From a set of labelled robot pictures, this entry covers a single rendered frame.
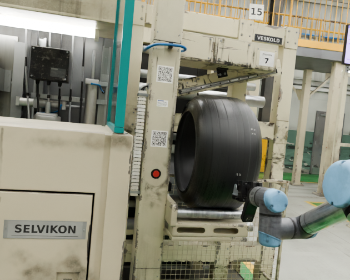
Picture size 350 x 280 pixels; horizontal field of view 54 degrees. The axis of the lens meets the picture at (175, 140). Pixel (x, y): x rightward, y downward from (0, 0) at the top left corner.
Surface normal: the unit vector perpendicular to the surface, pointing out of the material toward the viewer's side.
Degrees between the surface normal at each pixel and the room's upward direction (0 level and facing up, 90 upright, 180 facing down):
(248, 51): 90
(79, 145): 90
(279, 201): 83
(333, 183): 84
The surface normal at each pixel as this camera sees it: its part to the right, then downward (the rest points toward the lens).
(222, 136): 0.24, -0.26
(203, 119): -0.48, -0.47
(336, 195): -0.95, -0.18
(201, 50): 0.22, 0.07
